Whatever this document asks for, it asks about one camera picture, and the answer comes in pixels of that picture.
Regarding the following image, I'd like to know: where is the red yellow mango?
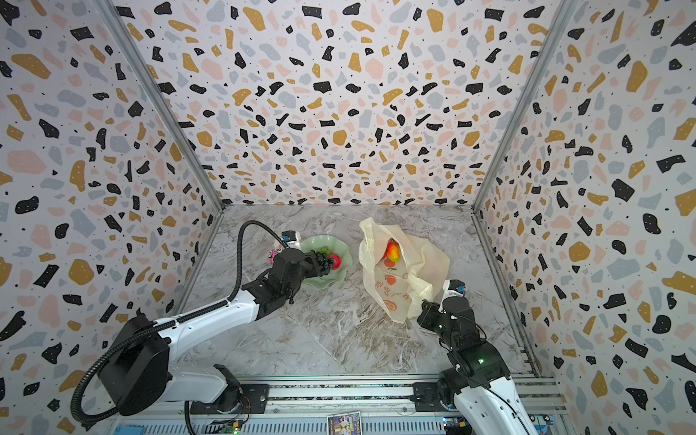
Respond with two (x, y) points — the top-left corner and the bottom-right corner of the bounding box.
(384, 239), (401, 264)

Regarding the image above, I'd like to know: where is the purple printed card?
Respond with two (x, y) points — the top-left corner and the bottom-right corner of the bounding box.
(327, 411), (363, 435)

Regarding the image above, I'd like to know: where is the aluminium corner post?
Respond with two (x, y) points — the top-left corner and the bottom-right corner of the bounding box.
(94, 1), (225, 213)
(471, 0), (577, 216)

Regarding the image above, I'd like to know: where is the left aluminium corner post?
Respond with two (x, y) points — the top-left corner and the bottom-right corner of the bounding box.
(94, 1), (225, 213)

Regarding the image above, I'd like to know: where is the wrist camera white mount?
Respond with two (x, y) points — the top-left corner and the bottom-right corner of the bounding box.
(440, 279), (467, 303)
(281, 230), (301, 249)

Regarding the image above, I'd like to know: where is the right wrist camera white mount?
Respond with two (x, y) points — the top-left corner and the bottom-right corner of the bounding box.
(440, 279), (467, 303)

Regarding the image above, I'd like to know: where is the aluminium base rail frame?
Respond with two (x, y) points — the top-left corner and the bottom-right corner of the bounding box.
(97, 374), (577, 434)

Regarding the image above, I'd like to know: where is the right aluminium corner post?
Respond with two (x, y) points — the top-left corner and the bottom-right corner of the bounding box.
(471, 0), (577, 216)

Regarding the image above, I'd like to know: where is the left black corrugated cable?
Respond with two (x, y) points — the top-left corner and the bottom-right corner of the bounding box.
(70, 219), (288, 425)

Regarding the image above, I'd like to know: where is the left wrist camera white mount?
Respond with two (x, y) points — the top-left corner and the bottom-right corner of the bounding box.
(281, 230), (301, 249)

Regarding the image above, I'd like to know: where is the yellow translucent plastic bag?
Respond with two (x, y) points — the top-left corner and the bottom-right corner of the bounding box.
(359, 218), (451, 324)

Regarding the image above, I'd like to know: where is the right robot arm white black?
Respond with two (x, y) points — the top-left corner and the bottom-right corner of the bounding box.
(417, 297), (538, 435)

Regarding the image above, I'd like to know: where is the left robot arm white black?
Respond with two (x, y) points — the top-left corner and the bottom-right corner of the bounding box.
(98, 248), (335, 416)

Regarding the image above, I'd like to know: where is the dark grape bunch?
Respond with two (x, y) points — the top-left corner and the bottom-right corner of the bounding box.
(315, 252), (333, 277)

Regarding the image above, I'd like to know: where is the red fruit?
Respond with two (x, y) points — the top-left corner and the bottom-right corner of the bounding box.
(327, 254), (342, 270)

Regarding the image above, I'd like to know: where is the green scalloped plate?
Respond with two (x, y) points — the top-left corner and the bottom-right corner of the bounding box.
(300, 235), (353, 289)

